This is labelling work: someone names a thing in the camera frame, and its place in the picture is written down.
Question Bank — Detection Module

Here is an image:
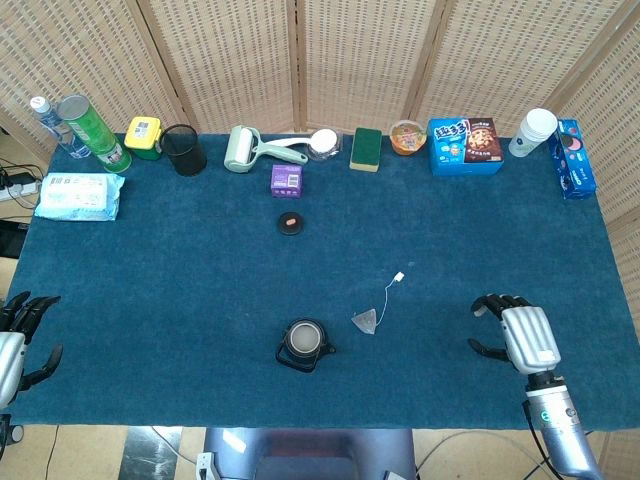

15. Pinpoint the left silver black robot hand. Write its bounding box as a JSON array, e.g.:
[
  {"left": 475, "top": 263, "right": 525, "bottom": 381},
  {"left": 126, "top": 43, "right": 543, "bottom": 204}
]
[{"left": 0, "top": 291, "right": 64, "bottom": 409}]

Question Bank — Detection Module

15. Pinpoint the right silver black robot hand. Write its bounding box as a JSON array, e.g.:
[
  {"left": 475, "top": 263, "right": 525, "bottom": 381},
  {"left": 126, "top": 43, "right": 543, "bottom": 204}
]
[{"left": 467, "top": 293, "right": 561, "bottom": 375}]

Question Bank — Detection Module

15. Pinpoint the pyramid tea bag with string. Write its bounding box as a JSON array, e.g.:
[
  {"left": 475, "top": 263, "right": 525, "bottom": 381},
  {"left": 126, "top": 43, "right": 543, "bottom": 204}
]
[{"left": 351, "top": 271, "right": 405, "bottom": 335}]

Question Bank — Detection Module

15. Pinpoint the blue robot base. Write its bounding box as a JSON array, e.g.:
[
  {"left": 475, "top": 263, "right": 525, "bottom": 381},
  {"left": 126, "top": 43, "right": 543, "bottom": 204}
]
[{"left": 203, "top": 427, "right": 417, "bottom": 480}]

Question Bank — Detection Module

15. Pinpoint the small black round lid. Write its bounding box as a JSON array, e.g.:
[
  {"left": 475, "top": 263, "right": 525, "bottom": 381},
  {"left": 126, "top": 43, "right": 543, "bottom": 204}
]
[{"left": 277, "top": 211, "right": 306, "bottom": 237}]

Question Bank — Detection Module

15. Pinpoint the black box on floor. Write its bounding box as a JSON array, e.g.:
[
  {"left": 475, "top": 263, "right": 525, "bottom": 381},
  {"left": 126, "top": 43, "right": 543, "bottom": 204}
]
[{"left": 0, "top": 219, "right": 29, "bottom": 260}]

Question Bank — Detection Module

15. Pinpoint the white power strip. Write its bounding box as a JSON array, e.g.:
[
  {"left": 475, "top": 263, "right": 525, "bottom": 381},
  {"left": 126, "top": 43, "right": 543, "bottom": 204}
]
[{"left": 0, "top": 180, "right": 40, "bottom": 202}]

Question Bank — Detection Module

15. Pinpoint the light blue wet wipes pack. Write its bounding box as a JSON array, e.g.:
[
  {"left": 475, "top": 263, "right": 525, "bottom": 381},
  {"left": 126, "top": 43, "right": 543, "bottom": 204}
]
[{"left": 33, "top": 172, "right": 126, "bottom": 223}]

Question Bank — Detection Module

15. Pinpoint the dark blue cookie box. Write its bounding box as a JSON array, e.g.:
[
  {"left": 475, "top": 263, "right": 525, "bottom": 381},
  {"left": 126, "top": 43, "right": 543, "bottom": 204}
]
[{"left": 546, "top": 118, "right": 598, "bottom": 201}]

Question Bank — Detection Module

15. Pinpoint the blue carpet table cover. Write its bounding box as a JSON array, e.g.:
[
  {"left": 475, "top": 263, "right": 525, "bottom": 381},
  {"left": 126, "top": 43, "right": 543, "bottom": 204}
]
[{"left": 7, "top": 132, "right": 640, "bottom": 431}]

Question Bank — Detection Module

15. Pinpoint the blue and brown cookie box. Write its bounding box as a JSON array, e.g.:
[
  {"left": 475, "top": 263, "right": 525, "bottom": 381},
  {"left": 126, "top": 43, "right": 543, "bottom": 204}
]
[{"left": 428, "top": 117, "right": 504, "bottom": 177}]

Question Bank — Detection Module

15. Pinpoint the stack of white paper cups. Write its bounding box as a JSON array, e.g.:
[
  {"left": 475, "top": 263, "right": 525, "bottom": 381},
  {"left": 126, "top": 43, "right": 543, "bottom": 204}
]
[{"left": 508, "top": 107, "right": 559, "bottom": 159}]

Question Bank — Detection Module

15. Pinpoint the orange jelly cup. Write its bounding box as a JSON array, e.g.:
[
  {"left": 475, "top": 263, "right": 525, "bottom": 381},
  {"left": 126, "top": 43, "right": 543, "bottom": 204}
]
[{"left": 389, "top": 119, "right": 428, "bottom": 157}]

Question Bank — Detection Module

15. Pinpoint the tall green cylindrical can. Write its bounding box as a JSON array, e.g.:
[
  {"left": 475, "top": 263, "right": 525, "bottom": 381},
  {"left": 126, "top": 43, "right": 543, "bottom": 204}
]
[{"left": 56, "top": 94, "right": 133, "bottom": 174}]

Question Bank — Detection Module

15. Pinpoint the clear plastic water bottle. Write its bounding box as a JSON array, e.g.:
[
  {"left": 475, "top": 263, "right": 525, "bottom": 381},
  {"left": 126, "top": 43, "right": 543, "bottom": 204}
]
[{"left": 28, "top": 96, "right": 91, "bottom": 160}]

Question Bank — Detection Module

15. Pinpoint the green and yellow sponge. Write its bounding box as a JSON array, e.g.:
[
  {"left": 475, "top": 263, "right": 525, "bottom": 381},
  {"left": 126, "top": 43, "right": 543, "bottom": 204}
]
[{"left": 348, "top": 127, "right": 383, "bottom": 173}]

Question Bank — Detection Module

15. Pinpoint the green container with yellow lid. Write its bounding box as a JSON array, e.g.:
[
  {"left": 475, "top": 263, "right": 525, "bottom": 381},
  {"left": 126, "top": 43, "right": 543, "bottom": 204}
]
[{"left": 123, "top": 116, "right": 165, "bottom": 162}]

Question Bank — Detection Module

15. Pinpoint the black mesh pen holder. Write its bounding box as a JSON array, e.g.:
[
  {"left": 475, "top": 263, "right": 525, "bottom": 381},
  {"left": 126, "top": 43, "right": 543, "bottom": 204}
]
[{"left": 159, "top": 124, "right": 208, "bottom": 177}]

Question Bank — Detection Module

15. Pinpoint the small purple box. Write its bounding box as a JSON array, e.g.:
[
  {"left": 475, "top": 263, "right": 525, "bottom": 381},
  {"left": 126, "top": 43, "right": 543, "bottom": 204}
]
[{"left": 270, "top": 163, "right": 304, "bottom": 200}]

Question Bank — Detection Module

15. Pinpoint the pale green lint roller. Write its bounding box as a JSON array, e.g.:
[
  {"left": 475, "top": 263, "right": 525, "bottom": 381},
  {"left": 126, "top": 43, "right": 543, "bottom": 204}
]
[{"left": 223, "top": 125, "right": 310, "bottom": 174}]

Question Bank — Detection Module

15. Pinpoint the woven bamboo folding screen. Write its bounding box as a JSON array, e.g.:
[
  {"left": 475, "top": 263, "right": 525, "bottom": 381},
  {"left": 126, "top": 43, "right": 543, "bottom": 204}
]
[{"left": 0, "top": 0, "right": 640, "bottom": 480}]

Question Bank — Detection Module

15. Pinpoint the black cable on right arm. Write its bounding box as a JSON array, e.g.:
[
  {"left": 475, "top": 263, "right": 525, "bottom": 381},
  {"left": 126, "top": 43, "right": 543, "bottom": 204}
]
[{"left": 522, "top": 399, "right": 566, "bottom": 480}]

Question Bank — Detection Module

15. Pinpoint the white bracket on robot base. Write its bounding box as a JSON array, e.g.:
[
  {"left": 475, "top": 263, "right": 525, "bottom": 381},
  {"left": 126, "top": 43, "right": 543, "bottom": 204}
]
[{"left": 195, "top": 451, "right": 217, "bottom": 480}]

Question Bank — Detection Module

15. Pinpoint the white plastic handle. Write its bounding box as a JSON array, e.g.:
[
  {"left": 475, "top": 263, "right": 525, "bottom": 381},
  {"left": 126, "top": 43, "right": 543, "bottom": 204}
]
[{"left": 264, "top": 134, "right": 321, "bottom": 151}]

